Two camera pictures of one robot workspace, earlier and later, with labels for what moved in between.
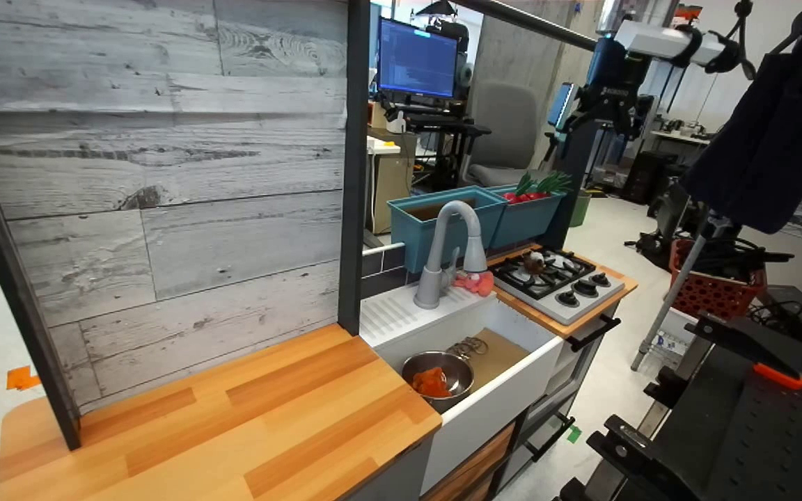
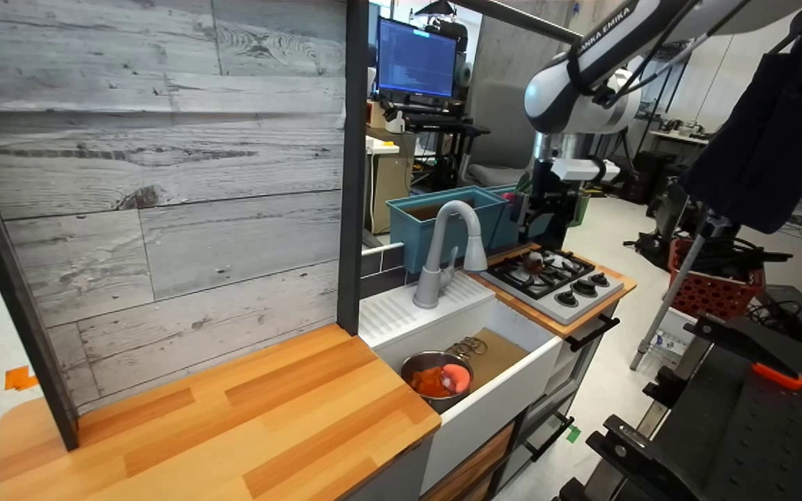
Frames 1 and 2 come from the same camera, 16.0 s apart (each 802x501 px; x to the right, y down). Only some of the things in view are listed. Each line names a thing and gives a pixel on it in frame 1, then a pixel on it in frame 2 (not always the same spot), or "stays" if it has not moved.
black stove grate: (537, 285) stays
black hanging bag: (774, 144) stays
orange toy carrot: (434, 382) stays
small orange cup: (480, 281) -> (456, 377)
